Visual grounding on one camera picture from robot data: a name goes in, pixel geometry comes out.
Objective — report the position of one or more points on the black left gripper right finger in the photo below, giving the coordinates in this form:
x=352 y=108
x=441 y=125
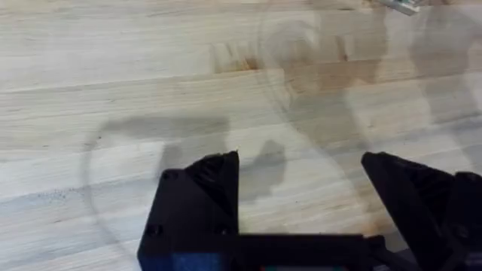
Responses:
x=425 y=203

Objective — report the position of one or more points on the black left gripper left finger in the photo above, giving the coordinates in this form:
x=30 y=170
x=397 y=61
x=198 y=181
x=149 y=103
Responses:
x=203 y=195

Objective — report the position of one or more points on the grey flat object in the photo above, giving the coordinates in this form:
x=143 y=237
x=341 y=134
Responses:
x=401 y=4

